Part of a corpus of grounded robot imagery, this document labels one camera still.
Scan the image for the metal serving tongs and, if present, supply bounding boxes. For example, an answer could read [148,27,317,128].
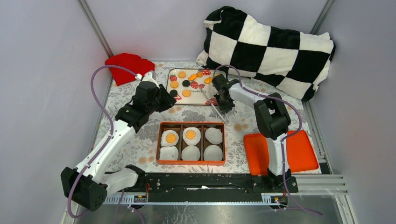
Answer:
[198,84,229,124]

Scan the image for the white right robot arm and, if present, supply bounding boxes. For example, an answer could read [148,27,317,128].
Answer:
[212,75,291,192]

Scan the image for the checkered black white blanket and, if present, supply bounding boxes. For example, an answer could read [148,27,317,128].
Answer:
[196,6,336,101]

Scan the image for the red cloth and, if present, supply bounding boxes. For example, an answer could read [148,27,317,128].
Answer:
[105,53,155,86]

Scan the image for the white paper cupcake liner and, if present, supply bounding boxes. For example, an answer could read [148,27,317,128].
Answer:
[182,127,201,146]
[205,127,223,145]
[159,146,178,161]
[161,130,179,147]
[181,146,200,161]
[204,145,223,161]

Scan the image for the round yellow biscuit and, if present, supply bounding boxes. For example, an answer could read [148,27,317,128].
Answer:
[170,81,179,89]
[165,133,177,143]
[185,129,196,140]
[177,71,186,78]
[182,89,191,98]

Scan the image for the orange tin lid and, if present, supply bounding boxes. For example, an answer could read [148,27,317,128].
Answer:
[243,130,321,175]

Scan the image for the black sandwich cookie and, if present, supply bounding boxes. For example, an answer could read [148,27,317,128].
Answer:
[182,80,191,88]
[169,90,178,98]

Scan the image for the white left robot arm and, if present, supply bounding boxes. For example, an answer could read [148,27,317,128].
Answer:
[60,81,176,218]

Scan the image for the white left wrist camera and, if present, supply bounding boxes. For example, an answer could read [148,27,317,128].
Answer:
[141,70,160,88]

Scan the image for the strawberry print white tray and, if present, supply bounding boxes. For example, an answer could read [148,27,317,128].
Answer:
[166,69,226,105]

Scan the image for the orange fish shaped cookie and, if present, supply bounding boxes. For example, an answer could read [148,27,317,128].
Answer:
[204,77,212,84]
[188,74,198,82]

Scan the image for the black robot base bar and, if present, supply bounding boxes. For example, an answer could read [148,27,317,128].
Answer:
[125,173,298,203]

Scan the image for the orange cookie tin box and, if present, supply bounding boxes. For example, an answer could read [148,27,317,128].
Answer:
[156,122,226,166]

